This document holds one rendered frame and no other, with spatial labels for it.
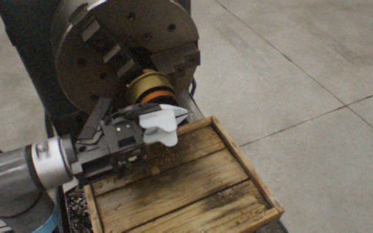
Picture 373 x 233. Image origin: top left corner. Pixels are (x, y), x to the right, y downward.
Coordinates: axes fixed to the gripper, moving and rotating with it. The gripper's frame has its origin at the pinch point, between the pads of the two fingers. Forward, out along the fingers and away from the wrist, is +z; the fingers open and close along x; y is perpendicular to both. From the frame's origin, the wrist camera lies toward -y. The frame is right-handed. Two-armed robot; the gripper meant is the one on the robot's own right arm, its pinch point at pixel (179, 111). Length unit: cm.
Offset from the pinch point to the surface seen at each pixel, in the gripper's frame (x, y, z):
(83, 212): -50, -18, -27
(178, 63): 2.9, -10.5, 4.3
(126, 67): 5.8, -9.2, -6.4
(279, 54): -107, -132, 153
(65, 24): 11.7, -18.5, -14.3
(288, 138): -107, -48, 97
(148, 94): 3.2, -3.3, -4.5
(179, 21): 8.7, -16.3, 7.3
